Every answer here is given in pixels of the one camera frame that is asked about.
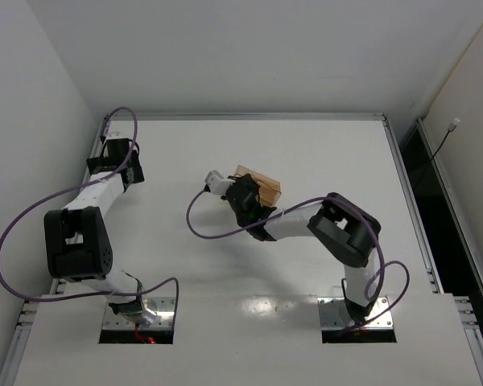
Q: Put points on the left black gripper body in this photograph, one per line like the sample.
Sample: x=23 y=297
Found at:
x=102 y=164

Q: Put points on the metal base plate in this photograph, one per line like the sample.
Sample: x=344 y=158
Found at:
x=334 y=316
x=157 y=315

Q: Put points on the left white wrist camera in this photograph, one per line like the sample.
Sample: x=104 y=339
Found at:
x=113 y=135

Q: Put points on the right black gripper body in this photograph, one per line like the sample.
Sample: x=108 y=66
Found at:
x=249 y=189

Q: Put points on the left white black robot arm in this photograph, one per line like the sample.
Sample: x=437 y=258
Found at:
x=77 y=242

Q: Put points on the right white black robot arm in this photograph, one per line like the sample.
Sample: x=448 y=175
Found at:
x=348 y=238

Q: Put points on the orange translucent plastic box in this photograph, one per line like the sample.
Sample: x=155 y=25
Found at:
x=269 y=189

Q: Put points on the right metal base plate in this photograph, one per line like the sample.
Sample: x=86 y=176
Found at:
x=334 y=316

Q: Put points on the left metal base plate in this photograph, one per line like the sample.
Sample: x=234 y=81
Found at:
x=157 y=315

